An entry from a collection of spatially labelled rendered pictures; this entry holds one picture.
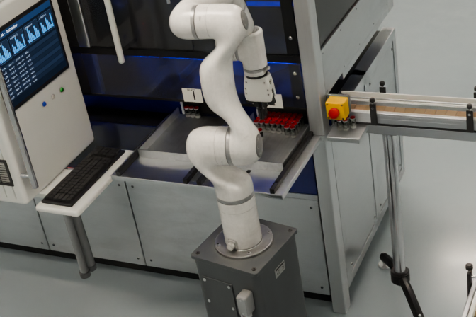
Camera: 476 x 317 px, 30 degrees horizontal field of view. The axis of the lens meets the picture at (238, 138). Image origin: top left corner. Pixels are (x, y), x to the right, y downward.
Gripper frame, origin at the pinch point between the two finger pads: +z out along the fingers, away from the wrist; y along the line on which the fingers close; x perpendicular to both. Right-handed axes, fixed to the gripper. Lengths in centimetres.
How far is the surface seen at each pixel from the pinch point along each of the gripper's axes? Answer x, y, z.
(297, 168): -0.5, -9.7, 22.4
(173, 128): -21, 50, 22
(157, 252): -25, 76, 93
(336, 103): -22.4, -19.3, 7.6
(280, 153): -8.5, -0.3, 22.2
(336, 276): -23, -10, 90
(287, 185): 11.0, -10.0, 22.4
